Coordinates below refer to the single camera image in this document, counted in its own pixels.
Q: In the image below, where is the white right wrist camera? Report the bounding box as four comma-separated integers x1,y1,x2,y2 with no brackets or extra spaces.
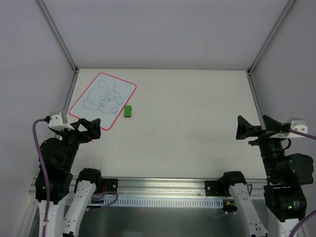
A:
271,118,308,139

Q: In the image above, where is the right aluminium frame post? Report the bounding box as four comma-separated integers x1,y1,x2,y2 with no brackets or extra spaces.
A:
247,0,296,75

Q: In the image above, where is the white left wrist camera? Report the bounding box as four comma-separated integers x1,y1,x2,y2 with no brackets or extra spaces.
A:
48,111,74,131

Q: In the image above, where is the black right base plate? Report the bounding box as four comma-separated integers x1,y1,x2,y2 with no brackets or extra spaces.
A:
204,180,225,197

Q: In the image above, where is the white slotted cable duct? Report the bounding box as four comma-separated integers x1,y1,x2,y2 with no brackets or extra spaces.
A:
66,197,224,208

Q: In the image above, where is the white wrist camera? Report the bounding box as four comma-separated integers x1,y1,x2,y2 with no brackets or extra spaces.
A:
271,118,308,139
48,111,74,131

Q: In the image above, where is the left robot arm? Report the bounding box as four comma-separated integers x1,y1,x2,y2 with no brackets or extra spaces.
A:
32,115,103,237

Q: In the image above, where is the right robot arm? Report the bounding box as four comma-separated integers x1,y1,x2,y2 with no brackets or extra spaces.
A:
219,116,315,237

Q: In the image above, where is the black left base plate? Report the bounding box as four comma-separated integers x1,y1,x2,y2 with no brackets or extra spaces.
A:
101,178,119,192

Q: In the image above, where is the aluminium frame post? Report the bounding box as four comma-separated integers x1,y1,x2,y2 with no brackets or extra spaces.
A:
247,0,296,75
36,0,78,72

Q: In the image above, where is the aluminium mounting rail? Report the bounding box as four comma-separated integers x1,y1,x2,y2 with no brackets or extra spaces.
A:
28,175,272,197

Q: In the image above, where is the left aluminium frame post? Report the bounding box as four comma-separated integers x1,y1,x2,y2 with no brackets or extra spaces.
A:
36,0,78,72

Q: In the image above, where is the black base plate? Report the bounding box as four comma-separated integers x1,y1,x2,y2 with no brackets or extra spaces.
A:
101,178,119,192
204,180,225,197

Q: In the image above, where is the pink framed whiteboard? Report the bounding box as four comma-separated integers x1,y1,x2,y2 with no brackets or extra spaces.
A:
69,73,137,130

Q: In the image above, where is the green whiteboard eraser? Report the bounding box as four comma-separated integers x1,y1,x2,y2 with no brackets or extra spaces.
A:
123,105,132,118

